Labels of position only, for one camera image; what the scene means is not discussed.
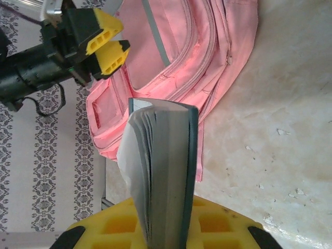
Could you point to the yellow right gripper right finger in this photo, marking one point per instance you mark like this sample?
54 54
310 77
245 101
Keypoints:
223 228

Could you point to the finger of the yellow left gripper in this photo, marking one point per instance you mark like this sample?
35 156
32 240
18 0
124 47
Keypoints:
115 59
109 28

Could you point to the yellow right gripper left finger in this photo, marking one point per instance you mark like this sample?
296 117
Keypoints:
103 230

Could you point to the grey white notebook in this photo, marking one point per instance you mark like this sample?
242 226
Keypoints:
168 155

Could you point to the pink student backpack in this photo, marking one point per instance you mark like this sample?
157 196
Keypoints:
207 52

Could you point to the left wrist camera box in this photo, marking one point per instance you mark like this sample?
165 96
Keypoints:
53 7

